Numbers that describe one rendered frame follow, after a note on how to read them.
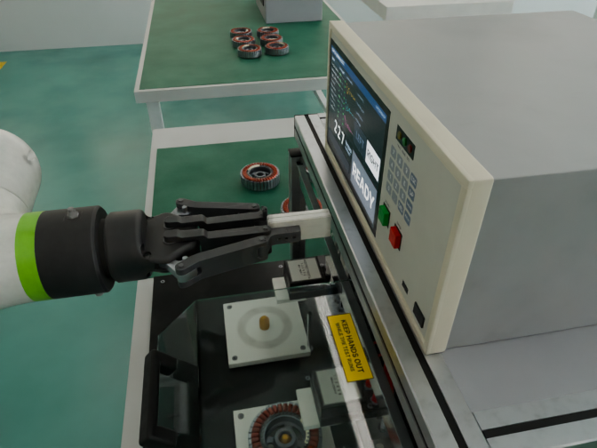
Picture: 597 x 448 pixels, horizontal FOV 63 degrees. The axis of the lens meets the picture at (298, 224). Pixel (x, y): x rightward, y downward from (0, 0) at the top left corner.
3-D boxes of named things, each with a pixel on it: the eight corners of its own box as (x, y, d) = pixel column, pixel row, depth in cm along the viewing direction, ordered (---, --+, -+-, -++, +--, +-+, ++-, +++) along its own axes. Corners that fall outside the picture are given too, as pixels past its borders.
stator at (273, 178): (287, 183, 141) (287, 172, 138) (255, 196, 135) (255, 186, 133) (264, 167, 148) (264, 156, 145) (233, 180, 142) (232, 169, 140)
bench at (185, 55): (164, 237, 240) (133, 92, 194) (171, 92, 384) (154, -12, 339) (378, 212, 256) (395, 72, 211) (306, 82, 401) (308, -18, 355)
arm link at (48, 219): (22, 241, 44) (44, 187, 51) (60, 328, 51) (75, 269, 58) (93, 234, 44) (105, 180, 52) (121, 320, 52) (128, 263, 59)
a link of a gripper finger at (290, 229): (253, 229, 53) (257, 247, 50) (298, 224, 53) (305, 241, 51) (254, 240, 54) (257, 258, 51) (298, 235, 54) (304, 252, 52)
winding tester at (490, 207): (425, 356, 48) (469, 180, 36) (324, 147, 82) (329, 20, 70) (755, 301, 54) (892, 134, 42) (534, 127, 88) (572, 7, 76)
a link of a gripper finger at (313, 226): (267, 219, 53) (268, 222, 52) (330, 212, 54) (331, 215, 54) (268, 240, 55) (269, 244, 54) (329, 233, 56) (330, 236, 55)
